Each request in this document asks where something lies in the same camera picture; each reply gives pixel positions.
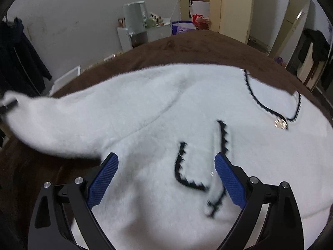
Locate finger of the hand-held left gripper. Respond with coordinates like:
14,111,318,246
0,98,18,121

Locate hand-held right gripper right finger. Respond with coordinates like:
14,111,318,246
214,152,305,250

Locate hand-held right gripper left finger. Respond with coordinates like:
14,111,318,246
27,152,119,250

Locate white fluffy sweater black trim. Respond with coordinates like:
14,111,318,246
4,63,333,250

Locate dark hanging clothes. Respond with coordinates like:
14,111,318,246
0,17,52,97

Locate white flat box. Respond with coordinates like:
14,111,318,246
49,66,81,95

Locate brown blanket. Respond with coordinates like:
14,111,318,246
0,30,333,250

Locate wooden rolling cart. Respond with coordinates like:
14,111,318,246
299,43,323,91

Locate pale green appliance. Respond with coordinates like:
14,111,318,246
123,1,149,32

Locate white cabinet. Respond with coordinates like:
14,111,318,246
117,18,172,52

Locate black jacket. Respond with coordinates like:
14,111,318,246
298,29,331,63

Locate red packages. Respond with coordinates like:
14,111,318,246
192,14,211,30

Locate cream leaning board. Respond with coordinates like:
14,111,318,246
269,0,311,63

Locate plush toy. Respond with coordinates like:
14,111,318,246
146,12,164,29

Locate cream door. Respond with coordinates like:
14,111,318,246
209,0,254,43

